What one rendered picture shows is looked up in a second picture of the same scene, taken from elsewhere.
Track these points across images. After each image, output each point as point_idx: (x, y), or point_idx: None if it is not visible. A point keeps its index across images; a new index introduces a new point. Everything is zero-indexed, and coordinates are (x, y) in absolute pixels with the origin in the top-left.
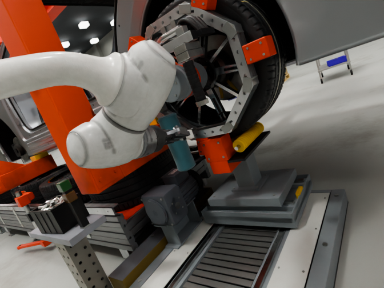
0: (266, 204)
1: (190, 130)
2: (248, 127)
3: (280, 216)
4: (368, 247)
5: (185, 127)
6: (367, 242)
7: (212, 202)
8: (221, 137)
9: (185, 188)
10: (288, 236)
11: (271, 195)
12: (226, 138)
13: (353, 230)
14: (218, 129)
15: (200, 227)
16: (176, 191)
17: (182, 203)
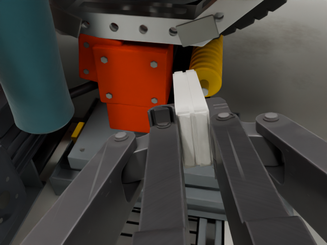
0: (195, 183)
1: (197, 76)
2: (228, 34)
3: (220, 207)
4: (322, 244)
5: (299, 124)
6: (317, 234)
7: (78, 163)
8: (167, 51)
9: (19, 143)
10: (226, 237)
11: (209, 168)
12: (170, 53)
13: (295, 211)
14: (165, 27)
15: (42, 203)
16: (2, 165)
17: (14, 188)
